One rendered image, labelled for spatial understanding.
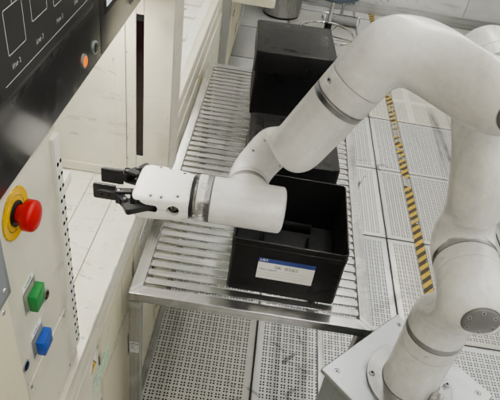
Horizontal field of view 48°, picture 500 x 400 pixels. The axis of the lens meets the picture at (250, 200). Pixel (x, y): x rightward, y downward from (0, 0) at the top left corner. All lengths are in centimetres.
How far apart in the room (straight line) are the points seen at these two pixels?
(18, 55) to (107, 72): 75
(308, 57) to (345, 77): 119
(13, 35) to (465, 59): 54
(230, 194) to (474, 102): 41
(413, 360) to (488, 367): 135
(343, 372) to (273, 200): 52
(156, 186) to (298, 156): 26
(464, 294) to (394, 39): 45
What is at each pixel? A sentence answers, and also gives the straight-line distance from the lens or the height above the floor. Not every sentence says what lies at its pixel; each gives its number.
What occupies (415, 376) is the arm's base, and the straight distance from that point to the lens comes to 126.
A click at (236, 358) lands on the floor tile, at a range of 223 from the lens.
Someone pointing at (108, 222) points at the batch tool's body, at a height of 87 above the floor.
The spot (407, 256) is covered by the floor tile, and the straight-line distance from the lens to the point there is 284.
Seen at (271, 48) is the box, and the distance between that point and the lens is 201.
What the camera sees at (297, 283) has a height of 82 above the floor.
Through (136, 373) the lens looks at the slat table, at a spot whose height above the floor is 42.
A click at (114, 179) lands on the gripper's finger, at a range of 104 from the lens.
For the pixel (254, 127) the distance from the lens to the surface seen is 184.
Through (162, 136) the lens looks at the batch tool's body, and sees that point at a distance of 145.
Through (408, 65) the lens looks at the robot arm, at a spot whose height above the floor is 151.
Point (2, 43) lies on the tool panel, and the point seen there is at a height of 156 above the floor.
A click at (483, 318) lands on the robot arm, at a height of 114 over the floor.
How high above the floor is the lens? 182
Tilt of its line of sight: 39 degrees down
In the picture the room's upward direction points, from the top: 9 degrees clockwise
